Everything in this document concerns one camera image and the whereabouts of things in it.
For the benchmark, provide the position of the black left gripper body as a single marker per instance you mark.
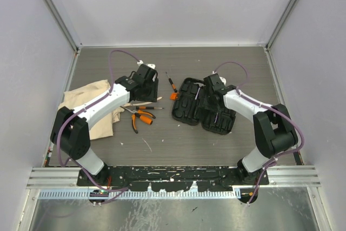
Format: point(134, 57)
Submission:
point(146, 96)

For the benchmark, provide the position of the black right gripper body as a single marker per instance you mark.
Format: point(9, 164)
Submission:
point(207, 101)

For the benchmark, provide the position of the orange small tool piece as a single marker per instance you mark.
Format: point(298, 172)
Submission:
point(174, 96)

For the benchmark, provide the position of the black plastic tool case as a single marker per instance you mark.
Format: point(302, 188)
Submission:
point(189, 108)

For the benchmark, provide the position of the black handled claw hammer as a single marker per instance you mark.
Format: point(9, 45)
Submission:
point(199, 87)

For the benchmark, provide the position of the orange black slim screwdriver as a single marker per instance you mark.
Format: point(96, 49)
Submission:
point(148, 107)

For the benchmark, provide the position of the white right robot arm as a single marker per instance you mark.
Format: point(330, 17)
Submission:
point(274, 131)

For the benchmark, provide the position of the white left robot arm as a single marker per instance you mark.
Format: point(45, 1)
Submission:
point(70, 132)

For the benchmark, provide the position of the small black orange screwdriver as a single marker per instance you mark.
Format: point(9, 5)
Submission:
point(171, 83)

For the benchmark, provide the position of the wooden flat stick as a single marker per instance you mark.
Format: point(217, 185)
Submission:
point(142, 103)

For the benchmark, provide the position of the orange black pliers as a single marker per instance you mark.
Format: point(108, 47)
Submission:
point(145, 117)

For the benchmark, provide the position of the beige cloth bag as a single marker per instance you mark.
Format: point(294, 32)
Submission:
point(100, 104)

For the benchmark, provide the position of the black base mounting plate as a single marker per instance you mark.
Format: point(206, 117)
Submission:
point(173, 179)

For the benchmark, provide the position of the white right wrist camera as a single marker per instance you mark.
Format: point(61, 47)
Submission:
point(221, 78)

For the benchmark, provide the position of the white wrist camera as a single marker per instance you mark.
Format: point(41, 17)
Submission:
point(221, 78)
point(150, 65)

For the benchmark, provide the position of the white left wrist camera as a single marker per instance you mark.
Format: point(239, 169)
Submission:
point(150, 65)

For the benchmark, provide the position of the aluminium front rail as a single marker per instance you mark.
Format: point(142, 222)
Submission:
point(278, 176)

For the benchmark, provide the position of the white slotted cable duct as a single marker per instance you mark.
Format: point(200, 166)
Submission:
point(129, 195)

